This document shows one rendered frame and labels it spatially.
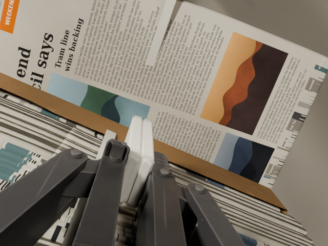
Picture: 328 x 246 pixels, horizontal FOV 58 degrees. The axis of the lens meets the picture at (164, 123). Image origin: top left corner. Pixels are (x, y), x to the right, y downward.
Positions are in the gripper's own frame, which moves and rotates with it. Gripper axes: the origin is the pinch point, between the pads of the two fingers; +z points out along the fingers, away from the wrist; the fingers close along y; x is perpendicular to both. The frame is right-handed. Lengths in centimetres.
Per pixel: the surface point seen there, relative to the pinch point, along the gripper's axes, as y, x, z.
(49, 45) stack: -10.1, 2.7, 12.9
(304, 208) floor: 91, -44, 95
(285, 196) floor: 79, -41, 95
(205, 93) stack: 6.1, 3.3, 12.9
